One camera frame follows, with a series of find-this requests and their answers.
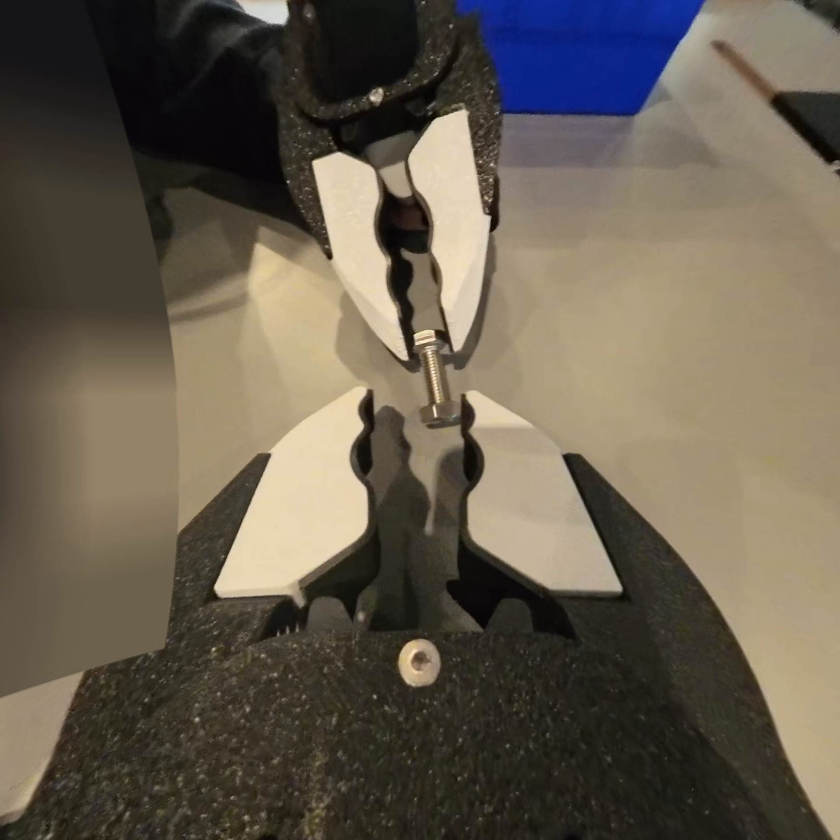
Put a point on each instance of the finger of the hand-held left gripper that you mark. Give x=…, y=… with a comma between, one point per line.
x=354, y=223
x=459, y=210

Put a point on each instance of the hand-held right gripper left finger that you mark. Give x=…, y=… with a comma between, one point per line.
x=295, y=518

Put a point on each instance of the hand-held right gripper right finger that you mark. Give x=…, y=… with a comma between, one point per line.
x=544, y=518

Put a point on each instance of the steel hex bolt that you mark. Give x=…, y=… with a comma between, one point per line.
x=436, y=380

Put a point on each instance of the blue plastic bin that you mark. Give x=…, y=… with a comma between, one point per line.
x=577, y=59

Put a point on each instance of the person's left forearm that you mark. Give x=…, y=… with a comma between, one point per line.
x=216, y=79

